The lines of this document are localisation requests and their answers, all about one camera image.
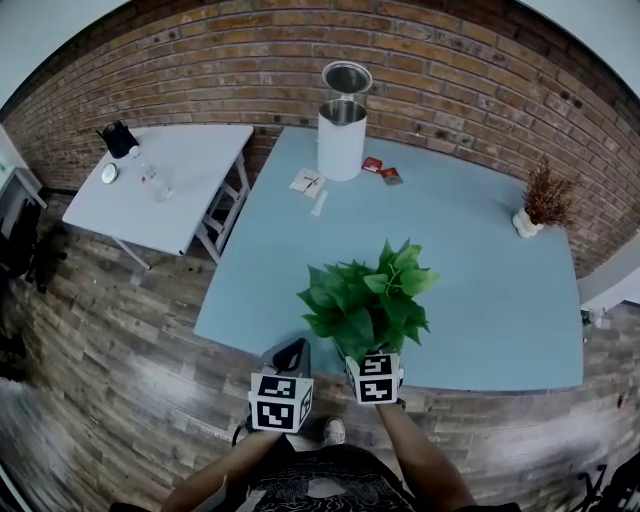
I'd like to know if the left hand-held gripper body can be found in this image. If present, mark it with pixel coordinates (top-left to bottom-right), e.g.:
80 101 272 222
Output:
248 369 315 432

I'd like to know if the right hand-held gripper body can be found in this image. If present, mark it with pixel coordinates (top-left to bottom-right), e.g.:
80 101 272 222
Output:
344 351 406 406

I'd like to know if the green plant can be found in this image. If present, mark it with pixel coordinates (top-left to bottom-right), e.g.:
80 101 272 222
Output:
296 238 441 366

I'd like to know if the person's left forearm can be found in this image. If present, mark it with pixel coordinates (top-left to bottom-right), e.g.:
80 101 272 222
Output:
162 429 284 512

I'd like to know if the person's right forearm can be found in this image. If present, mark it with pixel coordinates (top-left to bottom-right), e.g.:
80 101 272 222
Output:
374 403 477 512

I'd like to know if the dried brown plant in vase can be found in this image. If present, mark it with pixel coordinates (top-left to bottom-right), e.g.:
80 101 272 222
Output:
512 158 576 240

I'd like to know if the person's white shoe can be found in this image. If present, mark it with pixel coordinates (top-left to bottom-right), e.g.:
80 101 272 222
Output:
323 417 346 448

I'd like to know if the person's black patterned shirt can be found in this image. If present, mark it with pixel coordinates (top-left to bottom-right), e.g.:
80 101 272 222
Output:
249 444 417 512

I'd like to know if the light blue table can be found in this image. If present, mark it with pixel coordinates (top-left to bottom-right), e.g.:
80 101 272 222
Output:
193 125 585 393

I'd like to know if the white paper packet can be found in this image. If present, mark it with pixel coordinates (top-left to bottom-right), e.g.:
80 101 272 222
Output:
288 168 326 194

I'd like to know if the clear plastic water bottle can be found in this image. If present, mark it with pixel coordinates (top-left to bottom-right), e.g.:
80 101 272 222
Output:
130 147 175 203

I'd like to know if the white folding table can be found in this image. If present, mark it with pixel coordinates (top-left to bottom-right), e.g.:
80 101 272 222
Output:
62 124 255 271

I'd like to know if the white bin with open lid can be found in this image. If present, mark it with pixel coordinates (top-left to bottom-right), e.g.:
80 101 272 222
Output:
317 60 374 182

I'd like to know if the black kettle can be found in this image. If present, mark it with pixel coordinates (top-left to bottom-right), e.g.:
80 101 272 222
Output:
95 120 139 160

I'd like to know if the black office chair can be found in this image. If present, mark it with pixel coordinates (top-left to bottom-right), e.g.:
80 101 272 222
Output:
577 462 640 512

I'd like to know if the black equipment on floor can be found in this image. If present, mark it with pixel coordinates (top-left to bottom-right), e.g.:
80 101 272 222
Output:
0 199 69 294

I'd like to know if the white cabinet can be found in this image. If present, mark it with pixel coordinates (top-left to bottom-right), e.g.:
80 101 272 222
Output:
0 124 49 211

